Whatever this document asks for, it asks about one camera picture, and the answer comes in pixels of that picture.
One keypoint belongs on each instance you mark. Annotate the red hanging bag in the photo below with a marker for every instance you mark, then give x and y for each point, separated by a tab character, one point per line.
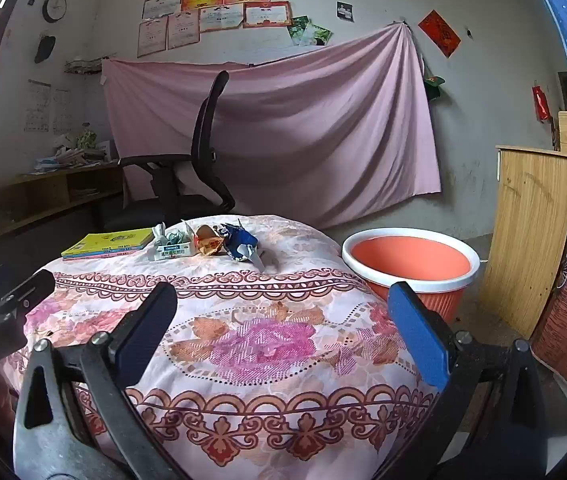
542	102

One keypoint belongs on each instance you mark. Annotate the orange bucket with white rim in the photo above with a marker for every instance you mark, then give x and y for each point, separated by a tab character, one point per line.
403	260

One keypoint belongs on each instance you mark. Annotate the white wall chart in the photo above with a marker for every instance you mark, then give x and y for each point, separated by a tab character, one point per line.
37	107
61	110

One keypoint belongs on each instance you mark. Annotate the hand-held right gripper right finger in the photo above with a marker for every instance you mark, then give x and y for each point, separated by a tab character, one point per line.
418	335

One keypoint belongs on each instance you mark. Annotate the green patterned bag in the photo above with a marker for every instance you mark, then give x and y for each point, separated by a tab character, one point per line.
86	138

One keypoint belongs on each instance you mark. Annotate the red paper poster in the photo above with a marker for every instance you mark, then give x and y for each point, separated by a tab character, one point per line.
439	33

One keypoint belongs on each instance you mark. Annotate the green wrapper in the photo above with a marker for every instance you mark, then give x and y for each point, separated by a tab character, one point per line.
181	234

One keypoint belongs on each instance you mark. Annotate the group of wall certificates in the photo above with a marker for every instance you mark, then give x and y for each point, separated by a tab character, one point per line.
213	15

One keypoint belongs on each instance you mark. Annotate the pink wall cloth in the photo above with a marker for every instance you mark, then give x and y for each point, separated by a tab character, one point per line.
313	135

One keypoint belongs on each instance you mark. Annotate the round wall clock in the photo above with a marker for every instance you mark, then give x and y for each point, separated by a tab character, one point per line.
54	8

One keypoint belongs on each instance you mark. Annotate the floral pink tablecloth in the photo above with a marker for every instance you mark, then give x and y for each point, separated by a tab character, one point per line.
263	290

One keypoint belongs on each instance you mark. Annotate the black office chair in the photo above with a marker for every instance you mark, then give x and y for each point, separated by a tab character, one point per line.
208	150

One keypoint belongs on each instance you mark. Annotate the pile of papers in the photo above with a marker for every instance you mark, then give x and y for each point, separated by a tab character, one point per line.
63	157

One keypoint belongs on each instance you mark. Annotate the wooden desk shelf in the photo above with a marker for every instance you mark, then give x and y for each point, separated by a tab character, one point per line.
53	185

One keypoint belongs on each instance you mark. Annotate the yellow book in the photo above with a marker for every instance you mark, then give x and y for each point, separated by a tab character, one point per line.
108	241

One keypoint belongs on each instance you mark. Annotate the large wooden board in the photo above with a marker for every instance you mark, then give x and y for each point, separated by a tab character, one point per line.
528	230

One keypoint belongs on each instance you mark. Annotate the green wall ornament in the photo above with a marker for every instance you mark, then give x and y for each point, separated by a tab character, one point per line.
434	87

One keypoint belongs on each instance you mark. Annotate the white green small box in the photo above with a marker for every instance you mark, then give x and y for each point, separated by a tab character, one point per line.
171	251

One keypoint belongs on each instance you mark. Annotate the green photo print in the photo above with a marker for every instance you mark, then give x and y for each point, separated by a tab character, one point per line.
319	36
297	26

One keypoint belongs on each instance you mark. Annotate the black wall hanging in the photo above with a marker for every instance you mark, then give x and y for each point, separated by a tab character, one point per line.
43	49

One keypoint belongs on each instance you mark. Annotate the blue snack wrapper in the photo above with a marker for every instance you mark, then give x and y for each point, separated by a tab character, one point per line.
238	242

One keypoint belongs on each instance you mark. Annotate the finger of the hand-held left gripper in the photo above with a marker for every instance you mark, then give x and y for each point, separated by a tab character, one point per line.
18	292

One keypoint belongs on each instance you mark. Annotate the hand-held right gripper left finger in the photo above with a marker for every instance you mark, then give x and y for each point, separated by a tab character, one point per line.
143	332

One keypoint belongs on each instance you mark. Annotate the pink book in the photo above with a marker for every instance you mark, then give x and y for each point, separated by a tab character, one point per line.
103	256

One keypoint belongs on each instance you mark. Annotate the orange snack wrapper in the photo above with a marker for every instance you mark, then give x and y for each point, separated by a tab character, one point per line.
208	242

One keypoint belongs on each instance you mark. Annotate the small dark photo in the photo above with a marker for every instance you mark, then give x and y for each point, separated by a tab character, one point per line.
344	11

